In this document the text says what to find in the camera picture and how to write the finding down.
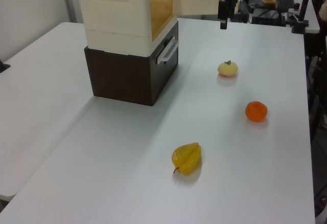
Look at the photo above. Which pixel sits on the cream plastic cabinet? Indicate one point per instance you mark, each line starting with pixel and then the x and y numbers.
pixel 115 17

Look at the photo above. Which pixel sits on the black equipment box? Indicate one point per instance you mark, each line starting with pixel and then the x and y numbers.
pixel 268 16

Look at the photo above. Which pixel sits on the yellow flat object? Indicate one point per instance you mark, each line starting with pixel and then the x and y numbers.
pixel 270 1

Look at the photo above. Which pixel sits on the black keyboard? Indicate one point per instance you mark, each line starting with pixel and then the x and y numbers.
pixel 284 0

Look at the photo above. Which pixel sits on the pale yellow toy fruit with leaf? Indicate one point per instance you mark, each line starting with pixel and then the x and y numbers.
pixel 228 68

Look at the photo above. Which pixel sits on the black pole stand with clamp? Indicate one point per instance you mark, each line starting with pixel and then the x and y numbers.
pixel 304 4

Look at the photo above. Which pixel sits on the orange toy tangerine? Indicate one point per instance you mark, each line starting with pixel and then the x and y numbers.
pixel 256 111

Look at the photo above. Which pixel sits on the dark brown wooden drawer box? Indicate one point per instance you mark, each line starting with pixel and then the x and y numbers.
pixel 120 78

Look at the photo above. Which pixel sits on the yellow toy starfruit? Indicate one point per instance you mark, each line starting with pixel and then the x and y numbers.
pixel 187 158

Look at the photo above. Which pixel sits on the small black mount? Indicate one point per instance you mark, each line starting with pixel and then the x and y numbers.
pixel 3 66

